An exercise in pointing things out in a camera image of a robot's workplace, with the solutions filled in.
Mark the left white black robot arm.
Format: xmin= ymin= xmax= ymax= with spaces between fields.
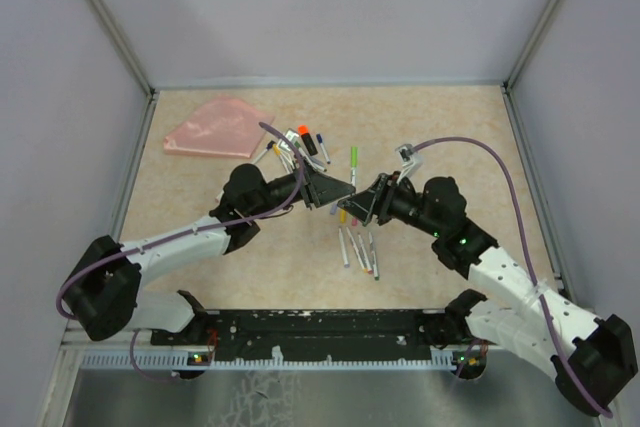
xmin=56 ymin=164 xmax=355 ymax=344

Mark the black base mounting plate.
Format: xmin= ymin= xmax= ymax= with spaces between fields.
xmin=151 ymin=309 xmax=472 ymax=362

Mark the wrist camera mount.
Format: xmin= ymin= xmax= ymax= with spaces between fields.
xmin=277 ymin=128 xmax=299 ymax=171
xmin=395 ymin=144 xmax=423 ymax=183

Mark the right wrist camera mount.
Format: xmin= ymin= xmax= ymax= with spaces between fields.
xmin=395 ymin=144 xmax=423 ymax=183

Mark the magenta capped marker pen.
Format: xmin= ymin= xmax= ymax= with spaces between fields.
xmin=357 ymin=233 xmax=374 ymax=275

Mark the pink plastic bag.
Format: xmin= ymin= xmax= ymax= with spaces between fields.
xmin=163 ymin=95 xmax=275 ymax=159

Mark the orange tipped white marker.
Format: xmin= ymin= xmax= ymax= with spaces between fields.
xmin=271 ymin=143 xmax=291 ymax=173

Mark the aluminium frame rail left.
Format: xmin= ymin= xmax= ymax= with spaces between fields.
xmin=53 ymin=0 xmax=156 ymax=98

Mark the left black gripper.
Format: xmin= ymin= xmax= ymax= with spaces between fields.
xmin=249 ymin=156 xmax=356 ymax=219

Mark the dark green capped marker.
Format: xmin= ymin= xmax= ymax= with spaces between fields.
xmin=368 ymin=231 xmax=380 ymax=281

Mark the aluminium frame rail right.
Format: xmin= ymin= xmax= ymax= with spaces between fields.
xmin=502 ymin=0 xmax=565 ymax=94

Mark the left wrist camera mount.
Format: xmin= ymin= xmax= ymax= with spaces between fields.
xmin=277 ymin=128 xmax=299 ymax=171

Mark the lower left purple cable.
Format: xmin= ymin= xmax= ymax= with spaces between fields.
xmin=126 ymin=329 xmax=182 ymax=386

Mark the lavender marker pen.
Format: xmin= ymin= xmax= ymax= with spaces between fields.
xmin=338 ymin=227 xmax=350 ymax=268

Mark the aluminium frame rail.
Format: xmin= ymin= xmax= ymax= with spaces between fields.
xmin=53 ymin=0 xmax=156 ymax=98
xmin=502 ymin=0 xmax=565 ymax=94

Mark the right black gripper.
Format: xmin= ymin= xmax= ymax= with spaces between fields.
xmin=338 ymin=170 xmax=443 ymax=238

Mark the yellow capped marker pen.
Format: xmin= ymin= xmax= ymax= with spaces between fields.
xmin=347 ymin=227 xmax=369 ymax=274

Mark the light green capped marker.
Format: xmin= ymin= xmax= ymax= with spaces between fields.
xmin=350 ymin=146 xmax=358 ymax=188

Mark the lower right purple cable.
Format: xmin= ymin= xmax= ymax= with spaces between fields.
xmin=460 ymin=334 xmax=496 ymax=381

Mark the blue capped marker pen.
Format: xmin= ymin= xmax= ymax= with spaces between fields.
xmin=316 ymin=133 xmax=331 ymax=164

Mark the white slotted cable duct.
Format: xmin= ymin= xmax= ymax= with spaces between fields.
xmin=79 ymin=349 xmax=481 ymax=371

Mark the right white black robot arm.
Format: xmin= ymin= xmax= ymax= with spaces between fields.
xmin=338 ymin=174 xmax=638 ymax=417

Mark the orange capped black highlighter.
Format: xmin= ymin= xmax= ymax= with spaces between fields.
xmin=298 ymin=125 xmax=318 ymax=156

